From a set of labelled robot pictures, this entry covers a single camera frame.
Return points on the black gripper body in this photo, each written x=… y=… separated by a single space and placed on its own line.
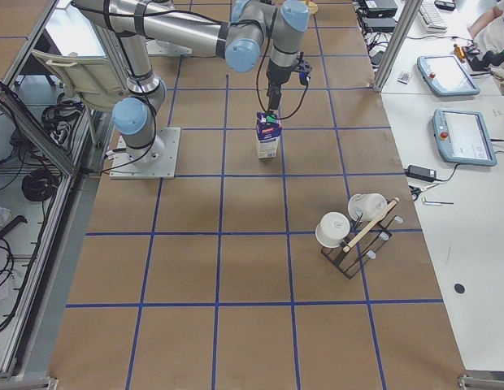
x=275 y=79

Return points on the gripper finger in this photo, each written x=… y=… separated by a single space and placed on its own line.
x=273 y=101

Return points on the blue white milk carton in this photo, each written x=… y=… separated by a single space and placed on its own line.
x=268 y=132

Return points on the white ribbed cup on rack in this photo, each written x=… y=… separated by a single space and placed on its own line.
x=365 y=207

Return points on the wooden mug tree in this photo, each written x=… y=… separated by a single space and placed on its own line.
x=312 y=7

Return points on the far teach pendant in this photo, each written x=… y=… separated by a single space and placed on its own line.
x=446 y=76

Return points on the teach pendant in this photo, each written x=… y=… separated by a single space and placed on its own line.
x=446 y=76
x=462 y=137

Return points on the black power adapter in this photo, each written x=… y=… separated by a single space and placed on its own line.
x=421 y=173

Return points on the grey office chair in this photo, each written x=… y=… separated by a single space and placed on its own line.
x=92 y=79

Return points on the near teach pendant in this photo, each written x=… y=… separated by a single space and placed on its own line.
x=462 y=137

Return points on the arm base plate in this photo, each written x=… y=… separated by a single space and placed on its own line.
x=159 y=162
x=164 y=48

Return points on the wooden rack handle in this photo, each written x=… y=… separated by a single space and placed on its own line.
x=367 y=228

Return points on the black wire cup rack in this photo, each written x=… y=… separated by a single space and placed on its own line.
x=351 y=263

